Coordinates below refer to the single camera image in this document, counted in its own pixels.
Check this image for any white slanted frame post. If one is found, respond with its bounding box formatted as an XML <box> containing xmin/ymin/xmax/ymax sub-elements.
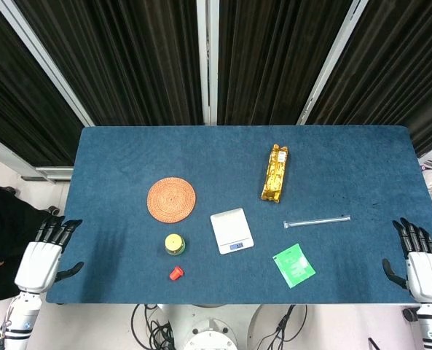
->
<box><xmin>0</xmin><ymin>0</ymin><xmax>95</xmax><ymax>127</ymax></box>
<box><xmin>296</xmin><ymin>0</ymin><xmax>364</xmax><ymax>126</ymax></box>

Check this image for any white floor frame rail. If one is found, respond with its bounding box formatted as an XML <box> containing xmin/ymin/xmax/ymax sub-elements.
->
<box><xmin>0</xmin><ymin>129</ymin><xmax>74</xmax><ymax>183</ymax></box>

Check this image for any white upright frame post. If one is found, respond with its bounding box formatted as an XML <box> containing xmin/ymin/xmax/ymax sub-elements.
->
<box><xmin>196</xmin><ymin>0</ymin><xmax>220</xmax><ymax>126</ymax></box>

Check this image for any blue fabric table cover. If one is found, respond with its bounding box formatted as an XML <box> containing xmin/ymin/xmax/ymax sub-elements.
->
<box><xmin>45</xmin><ymin>125</ymin><xmax>432</xmax><ymax>306</ymax></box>

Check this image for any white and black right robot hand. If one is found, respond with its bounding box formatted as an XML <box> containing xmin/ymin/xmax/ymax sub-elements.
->
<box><xmin>382</xmin><ymin>217</ymin><xmax>432</xmax><ymax>303</ymax></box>

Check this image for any black pleated curtain panel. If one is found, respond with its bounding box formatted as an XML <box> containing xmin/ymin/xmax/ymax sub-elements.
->
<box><xmin>14</xmin><ymin>0</ymin><xmax>205</xmax><ymax>127</ymax></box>
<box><xmin>0</xmin><ymin>0</ymin><xmax>85</xmax><ymax>168</ymax></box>
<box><xmin>217</xmin><ymin>0</ymin><xmax>356</xmax><ymax>127</ymax></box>
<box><xmin>305</xmin><ymin>0</ymin><xmax>432</xmax><ymax>158</ymax></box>

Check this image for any black fabric bundle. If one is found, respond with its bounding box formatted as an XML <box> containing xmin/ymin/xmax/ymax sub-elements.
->
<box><xmin>0</xmin><ymin>177</ymin><xmax>58</xmax><ymax>302</ymax></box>

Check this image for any white robot torso base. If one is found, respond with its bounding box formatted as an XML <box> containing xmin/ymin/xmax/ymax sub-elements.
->
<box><xmin>181</xmin><ymin>304</ymin><xmax>239</xmax><ymax>350</ymax></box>

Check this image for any black cable bundle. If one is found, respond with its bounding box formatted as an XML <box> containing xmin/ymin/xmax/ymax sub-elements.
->
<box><xmin>130</xmin><ymin>303</ymin><xmax>178</xmax><ymax>350</ymax></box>
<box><xmin>255</xmin><ymin>304</ymin><xmax>308</xmax><ymax>350</ymax></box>

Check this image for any gold foil snack package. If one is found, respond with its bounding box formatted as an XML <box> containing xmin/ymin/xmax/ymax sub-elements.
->
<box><xmin>261</xmin><ymin>144</ymin><xmax>289</xmax><ymax>203</ymax></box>

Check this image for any yellow green small jar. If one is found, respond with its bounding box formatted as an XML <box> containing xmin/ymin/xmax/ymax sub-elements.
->
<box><xmin>164</xmin><ymin>233</ymin><xmax>186</xmax><ymax>257</ymax></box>

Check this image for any round woven rattan coaster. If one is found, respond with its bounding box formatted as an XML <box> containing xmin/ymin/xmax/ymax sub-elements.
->
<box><xmin>146</xmin><ymin>176</ymin><xmax>197</xmax><ymax>224</ymax></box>

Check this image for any green and white sachet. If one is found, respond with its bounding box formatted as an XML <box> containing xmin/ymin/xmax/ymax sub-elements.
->
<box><xmin>272</xmin><ymin>243</ymin><xmax>317</xmax><ymax>289</ymax></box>

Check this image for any white digital kitchen scale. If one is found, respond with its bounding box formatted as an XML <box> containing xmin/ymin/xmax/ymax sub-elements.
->
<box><xmin>210</xmin><ymin>207</ymin><xmax>255</xmax><ymax>255</ymax></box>

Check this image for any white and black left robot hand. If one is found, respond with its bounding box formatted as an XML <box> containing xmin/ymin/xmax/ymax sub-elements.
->
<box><xmin>14</xmin><ymin>214</ymin><xmax>85</xmax><ymax>295</ymax></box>

